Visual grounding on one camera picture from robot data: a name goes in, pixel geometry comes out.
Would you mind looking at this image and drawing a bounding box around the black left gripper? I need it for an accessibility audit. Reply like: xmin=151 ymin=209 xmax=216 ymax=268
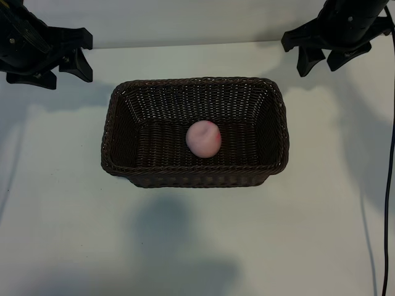
xmin=0 ymin=0 xmax=94 ymax=91

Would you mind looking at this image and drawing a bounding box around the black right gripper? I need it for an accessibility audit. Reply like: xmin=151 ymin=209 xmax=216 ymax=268
xmin=281 ymin=0 xmax=391 ymax=78

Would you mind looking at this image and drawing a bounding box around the pink peach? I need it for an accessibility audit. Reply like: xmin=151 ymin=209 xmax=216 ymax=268
xmin=185 ymin=120 xmax=223 ymax=158

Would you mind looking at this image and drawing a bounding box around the dark brown wicker basket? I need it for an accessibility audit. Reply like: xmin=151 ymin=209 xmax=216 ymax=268
xmin=100 ymin=76 xmax=291 ymax=189

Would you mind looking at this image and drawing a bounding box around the black cable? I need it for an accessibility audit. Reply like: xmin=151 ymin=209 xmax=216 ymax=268
xmin=381 ymin=5 xmax=395 ymax=296

